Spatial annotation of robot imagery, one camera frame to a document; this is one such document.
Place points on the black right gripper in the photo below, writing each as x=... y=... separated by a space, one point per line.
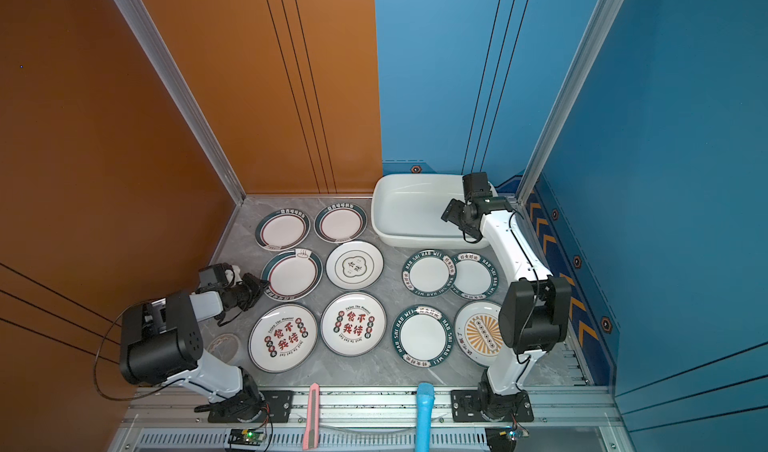
x=451 y=214

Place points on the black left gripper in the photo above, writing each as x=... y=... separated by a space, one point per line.
x=256 y=289

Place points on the green red rim plate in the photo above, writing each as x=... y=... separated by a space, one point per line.
x=282 y=230
x=340 y=222
x=292 y=275

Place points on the white plate green flower outline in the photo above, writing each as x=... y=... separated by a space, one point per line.
x=354 y=265

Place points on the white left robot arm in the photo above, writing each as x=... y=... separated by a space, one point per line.
x=161 y=344

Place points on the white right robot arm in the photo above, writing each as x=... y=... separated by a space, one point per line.
x=533 y=317

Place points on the white plastic bin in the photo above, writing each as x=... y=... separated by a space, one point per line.
x=407 y=208

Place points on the white plate red characters left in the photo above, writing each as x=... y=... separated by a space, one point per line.
x=283 y=338

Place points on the white plate red characters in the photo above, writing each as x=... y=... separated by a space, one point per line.
x=353 y=324
x=283 y=338

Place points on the green lettered rim plate upper-right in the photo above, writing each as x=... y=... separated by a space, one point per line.
x=476 y=277

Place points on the green lettered rim plate upper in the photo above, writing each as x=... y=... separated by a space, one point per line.
x=429 y=273

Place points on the clear tape roll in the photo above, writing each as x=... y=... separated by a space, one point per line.
x=226 y=347

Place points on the white plate red characters right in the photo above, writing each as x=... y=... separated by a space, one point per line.
x=353 y=324

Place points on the orange sunburst plate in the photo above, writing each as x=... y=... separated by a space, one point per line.
x=477 y=331

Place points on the green lettered rim plate lower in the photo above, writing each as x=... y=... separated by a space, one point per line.
x=423 y=336

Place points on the green circuit board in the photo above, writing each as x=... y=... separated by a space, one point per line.
x=246 y=440

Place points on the pink utility knife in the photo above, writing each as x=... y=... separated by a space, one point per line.
x=310 y=438

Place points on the right small circuit board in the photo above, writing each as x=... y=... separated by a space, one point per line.
x=515 y=433

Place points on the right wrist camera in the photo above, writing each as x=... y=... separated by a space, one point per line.
x=476 y=187

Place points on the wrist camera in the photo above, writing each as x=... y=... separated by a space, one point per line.
x=217 y=277
x=476 y=187

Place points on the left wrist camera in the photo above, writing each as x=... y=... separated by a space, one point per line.
x=217 y=277

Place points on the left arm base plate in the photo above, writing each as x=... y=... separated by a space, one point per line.
x=271 y=405

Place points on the blue handle tool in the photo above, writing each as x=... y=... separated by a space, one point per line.
x=425 y=398

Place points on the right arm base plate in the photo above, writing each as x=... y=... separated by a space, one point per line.
x=478 y=406

